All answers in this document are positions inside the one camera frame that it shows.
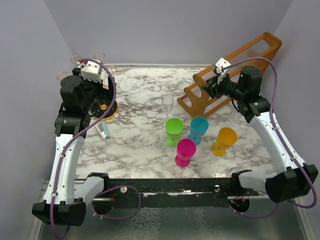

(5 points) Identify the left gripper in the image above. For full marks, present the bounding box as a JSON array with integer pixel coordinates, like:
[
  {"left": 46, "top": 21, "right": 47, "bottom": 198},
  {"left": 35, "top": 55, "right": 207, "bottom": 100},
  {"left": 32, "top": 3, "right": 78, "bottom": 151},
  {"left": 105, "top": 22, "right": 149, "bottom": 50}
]
[{"left": 73, "top": 68, "right": 116, "bottom": 111}]

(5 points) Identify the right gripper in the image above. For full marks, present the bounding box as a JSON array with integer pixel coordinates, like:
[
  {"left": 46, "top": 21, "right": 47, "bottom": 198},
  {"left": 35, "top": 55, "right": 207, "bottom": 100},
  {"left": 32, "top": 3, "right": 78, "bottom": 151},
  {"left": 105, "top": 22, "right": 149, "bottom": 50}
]
[{"left": 201, "top": 71, "right": 246, "bottom": 102}]

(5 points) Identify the clear wine glass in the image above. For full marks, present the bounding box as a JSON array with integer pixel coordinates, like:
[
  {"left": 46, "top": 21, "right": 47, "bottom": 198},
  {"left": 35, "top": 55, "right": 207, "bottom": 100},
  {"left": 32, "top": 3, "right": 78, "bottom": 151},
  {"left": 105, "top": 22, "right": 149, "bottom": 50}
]
[{"left": 161, "top": 95, "right": 174, "bottom": 120}]

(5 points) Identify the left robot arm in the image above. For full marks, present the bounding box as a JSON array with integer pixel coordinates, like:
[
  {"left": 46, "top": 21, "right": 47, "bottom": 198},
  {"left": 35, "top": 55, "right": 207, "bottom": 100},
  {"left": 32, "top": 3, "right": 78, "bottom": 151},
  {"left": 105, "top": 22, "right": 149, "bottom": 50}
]
[{"left": 32, "top": 74, "right": 216, "bottom": 227}]

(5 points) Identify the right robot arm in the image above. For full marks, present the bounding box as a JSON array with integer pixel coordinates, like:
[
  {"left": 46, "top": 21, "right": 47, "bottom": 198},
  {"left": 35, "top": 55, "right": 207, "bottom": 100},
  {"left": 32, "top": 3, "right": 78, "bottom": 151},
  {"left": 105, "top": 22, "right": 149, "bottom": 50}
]
[{"left": 203, "top": 65, "right": 319, "bottom": 208}]

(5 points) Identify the wooden rack with clear rods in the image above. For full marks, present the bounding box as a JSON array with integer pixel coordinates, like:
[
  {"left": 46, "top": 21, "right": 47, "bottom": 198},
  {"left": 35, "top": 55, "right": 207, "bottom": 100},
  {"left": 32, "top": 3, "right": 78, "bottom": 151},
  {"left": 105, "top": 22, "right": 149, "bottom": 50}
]
[{"left": 177, "top": 32, "right": 282, "bottom": 118}]

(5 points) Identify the teal plastic goblet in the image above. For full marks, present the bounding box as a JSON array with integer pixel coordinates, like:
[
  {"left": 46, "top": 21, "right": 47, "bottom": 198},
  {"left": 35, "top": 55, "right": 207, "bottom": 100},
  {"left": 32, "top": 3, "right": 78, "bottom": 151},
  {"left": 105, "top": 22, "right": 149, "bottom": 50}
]
[{"left": 187, "top": 116, "right": 209, "bottom": 146}]

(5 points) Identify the light blue stapler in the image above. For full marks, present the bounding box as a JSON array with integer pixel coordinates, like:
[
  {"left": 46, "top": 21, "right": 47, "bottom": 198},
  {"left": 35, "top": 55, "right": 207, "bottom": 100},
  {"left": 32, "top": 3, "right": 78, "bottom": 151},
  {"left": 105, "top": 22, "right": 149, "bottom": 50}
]
[{"left": 95, "top": 121, "right": 111, "bottom": 140}]

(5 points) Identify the green plastic goblet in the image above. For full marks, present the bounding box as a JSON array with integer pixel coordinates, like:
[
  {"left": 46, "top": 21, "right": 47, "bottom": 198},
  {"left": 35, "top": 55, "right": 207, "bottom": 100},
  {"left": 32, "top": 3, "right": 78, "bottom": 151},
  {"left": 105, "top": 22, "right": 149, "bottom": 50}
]
[{"left": 165, "top": 117, "right": 184, "bottom": 147}]

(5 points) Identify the orange plastic goblet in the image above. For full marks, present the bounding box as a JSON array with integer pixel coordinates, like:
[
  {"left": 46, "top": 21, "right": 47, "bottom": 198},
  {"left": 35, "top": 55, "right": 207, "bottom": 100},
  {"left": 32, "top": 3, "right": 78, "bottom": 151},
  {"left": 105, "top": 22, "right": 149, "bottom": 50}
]
[{"left": 211, "top": 127, "right": 238, "bottom": 157}]

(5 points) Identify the pink plastic goblet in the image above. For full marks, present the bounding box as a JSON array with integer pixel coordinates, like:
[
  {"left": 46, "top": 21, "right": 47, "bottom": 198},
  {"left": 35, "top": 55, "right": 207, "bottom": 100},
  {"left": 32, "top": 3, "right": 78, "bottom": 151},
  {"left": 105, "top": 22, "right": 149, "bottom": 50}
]
[{"left": 175, "top": 138, "right": 197, "bottom": 168}]

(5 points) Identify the gold wire wine glass rack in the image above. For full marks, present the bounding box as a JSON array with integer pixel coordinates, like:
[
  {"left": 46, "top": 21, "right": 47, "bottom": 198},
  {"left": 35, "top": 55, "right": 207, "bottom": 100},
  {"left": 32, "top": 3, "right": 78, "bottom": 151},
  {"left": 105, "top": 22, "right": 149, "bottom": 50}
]
[{"left": 56, "top": 52, "right": 119, "bottom": 121}]

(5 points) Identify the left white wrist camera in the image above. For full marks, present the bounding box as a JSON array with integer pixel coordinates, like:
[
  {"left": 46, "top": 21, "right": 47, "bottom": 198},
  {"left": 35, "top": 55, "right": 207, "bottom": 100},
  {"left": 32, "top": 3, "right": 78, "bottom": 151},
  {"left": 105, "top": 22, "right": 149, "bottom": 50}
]
[{"left": 78, "top": 61, "right": 103, "bottom": 84}]

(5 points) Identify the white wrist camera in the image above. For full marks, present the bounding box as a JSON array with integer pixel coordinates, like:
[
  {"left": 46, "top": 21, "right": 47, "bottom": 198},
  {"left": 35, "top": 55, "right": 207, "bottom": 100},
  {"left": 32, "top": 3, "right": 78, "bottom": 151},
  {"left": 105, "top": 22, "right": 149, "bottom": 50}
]
[
  {"left": 78, "top": 61, "right": 103, "bottom": 84},
  {"left": 213, "top": 57, "right": 231, "bottom": 84}
]

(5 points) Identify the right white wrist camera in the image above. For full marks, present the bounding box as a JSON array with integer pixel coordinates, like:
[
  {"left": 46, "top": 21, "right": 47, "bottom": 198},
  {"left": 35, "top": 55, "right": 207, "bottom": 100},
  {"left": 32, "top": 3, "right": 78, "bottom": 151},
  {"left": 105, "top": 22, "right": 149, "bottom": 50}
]
[{"left": 213, "top": 57, "right": 231, "bottom": 84}]

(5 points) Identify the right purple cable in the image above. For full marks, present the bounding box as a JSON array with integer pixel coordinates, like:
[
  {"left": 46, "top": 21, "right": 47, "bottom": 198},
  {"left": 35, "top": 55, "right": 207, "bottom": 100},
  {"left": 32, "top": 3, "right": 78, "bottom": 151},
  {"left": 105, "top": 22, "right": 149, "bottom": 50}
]
[{"left": 219, "top": 56, "right": 319, "bottom": 219}]

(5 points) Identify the purple cable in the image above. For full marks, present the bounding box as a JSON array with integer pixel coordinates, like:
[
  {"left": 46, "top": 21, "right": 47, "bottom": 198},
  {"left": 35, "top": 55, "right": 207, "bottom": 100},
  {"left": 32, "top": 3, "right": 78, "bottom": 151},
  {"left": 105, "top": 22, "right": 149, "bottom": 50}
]
[
  {"left": 219, "top": 56, "right": 319, "bottom": 219},
  {"left": 48, "top": 57, "right": 142, "bottom": 238}
]

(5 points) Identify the black base frame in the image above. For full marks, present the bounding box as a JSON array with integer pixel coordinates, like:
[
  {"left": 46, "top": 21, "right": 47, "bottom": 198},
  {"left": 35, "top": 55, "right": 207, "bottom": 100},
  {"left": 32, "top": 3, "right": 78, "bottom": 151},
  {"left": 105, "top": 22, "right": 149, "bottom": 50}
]
[{"left": 93, "top": 174, "right": 258, "bottom": 209}]

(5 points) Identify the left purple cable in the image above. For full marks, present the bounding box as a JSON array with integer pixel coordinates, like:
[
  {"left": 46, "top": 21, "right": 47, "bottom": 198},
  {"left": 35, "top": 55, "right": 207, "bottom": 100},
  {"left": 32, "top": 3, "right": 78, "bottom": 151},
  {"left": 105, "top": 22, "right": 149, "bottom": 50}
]
[{"left": 48, "top": 57, "right": 142, "bottom": 238}]

